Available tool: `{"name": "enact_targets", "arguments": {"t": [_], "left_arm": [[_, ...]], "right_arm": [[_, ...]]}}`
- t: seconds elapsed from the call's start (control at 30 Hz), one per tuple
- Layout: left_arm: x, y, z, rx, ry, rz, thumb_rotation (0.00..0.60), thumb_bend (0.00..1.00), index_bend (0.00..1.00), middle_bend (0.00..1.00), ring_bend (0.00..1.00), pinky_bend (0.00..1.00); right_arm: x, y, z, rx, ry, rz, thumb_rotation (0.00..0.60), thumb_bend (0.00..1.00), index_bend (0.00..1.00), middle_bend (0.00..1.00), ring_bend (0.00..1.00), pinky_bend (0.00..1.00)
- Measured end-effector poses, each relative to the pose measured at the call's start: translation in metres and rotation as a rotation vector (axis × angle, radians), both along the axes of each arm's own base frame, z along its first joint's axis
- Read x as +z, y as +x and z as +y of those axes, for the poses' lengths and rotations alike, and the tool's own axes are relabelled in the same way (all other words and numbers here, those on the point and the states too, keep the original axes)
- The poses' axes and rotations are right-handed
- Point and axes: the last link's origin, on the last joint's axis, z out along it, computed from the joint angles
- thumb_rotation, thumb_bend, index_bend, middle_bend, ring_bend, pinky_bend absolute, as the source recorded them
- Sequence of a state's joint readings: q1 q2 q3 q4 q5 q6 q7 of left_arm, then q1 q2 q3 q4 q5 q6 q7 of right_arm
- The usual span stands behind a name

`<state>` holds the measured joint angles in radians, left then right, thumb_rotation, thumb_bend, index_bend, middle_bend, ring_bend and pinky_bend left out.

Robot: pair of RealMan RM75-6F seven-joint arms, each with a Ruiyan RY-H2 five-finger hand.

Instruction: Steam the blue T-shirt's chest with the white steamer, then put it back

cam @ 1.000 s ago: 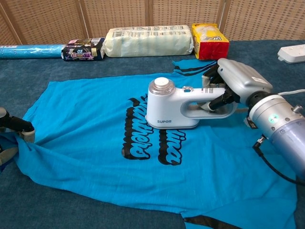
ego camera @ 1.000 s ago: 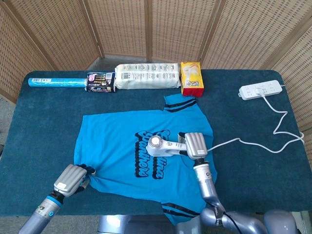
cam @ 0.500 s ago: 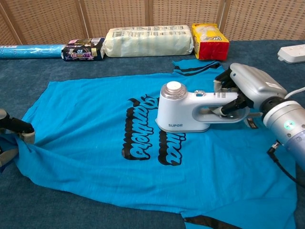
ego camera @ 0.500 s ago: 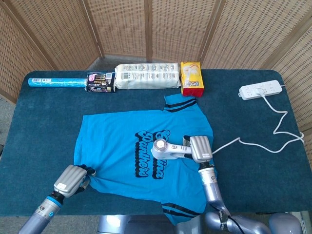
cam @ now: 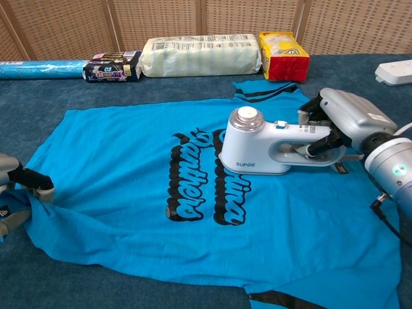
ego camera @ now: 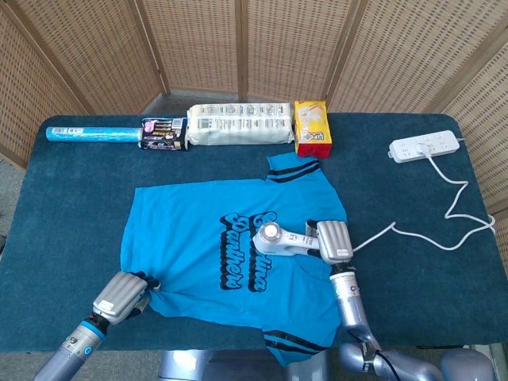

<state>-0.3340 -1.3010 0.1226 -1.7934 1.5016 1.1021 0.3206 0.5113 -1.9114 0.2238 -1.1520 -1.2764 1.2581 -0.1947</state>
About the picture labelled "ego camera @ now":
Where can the teal carpet table cover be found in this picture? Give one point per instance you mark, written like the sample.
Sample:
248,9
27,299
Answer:
71,198

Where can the woven wooden folding screen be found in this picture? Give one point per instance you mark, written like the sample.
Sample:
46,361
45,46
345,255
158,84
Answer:
198,43

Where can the white handheld garment steamer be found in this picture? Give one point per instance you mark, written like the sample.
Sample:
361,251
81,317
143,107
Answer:
274,238

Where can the blue printed t-shirt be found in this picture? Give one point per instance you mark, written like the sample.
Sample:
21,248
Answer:
182,230

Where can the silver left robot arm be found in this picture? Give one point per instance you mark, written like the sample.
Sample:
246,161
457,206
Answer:
71,349

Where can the white power strip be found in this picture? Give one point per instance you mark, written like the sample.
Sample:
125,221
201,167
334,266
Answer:
424,145

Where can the blue plastic film roll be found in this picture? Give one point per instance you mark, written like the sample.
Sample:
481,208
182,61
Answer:
91,135

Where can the yellow red snack package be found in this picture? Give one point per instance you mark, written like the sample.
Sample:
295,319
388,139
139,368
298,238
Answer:
312,127

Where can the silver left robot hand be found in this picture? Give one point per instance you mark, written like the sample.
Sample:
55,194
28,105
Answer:
119,293

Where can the grey robot torso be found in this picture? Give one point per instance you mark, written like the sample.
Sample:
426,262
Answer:
186,365

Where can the dark sanitary pad package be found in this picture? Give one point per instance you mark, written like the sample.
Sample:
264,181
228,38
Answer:
164,135

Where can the long white wrapped pack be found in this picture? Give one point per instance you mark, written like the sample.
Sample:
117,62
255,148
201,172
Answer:
238,125

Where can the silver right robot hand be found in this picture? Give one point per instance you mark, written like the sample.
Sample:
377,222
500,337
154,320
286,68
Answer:
333,242

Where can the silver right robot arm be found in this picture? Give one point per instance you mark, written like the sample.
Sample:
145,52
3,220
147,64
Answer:
349,305

